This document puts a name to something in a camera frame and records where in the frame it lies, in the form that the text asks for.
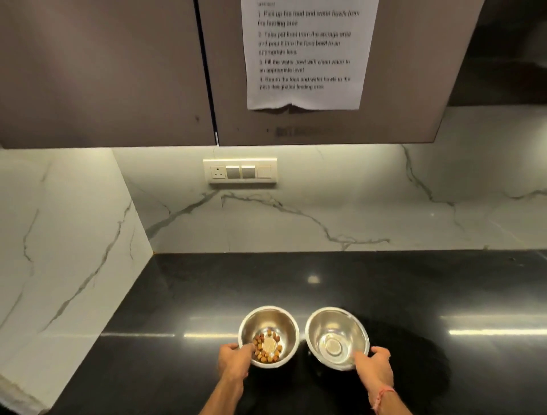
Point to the person's right hand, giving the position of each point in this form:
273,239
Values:
378,370

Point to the person's left hand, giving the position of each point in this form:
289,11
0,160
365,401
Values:
235,363

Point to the steel food bowl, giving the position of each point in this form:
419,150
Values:
269,320

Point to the steel water bowl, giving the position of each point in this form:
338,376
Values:
333,325

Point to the person's left forearm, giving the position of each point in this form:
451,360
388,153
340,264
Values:
222,399

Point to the person's right forearm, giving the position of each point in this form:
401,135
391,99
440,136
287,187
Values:
395,407

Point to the white instruction paper sheet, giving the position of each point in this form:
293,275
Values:
299,96

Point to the white switch panel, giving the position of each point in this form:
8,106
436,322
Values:
265,171

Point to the brown wall cabinet door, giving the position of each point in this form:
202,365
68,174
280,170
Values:
406,85
107,72

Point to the dark wall cabinet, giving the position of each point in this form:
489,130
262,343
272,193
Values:
500,51

